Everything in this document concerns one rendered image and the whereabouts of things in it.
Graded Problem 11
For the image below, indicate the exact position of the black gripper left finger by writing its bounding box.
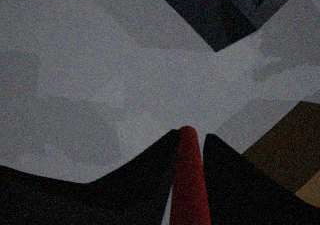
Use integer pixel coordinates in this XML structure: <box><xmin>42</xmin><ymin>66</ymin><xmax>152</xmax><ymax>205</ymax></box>
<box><xmin>0</xmin><ymin>129</ymin><xmax>180</xmax><ymax>225</ymax></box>

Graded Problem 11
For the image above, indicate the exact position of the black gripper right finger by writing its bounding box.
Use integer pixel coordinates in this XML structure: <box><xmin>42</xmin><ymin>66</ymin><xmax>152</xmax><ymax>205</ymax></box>
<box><xmin>203</xmin><ymin>133</ymin><xmax>320</xmax><ymax>225</ymax></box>

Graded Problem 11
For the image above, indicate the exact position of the red peg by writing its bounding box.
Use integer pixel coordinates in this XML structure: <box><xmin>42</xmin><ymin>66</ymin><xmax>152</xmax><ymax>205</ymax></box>
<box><xmin>169</xmin><ymin>126</ymin><xmax>211</xmax><ymax>225</ymax></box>

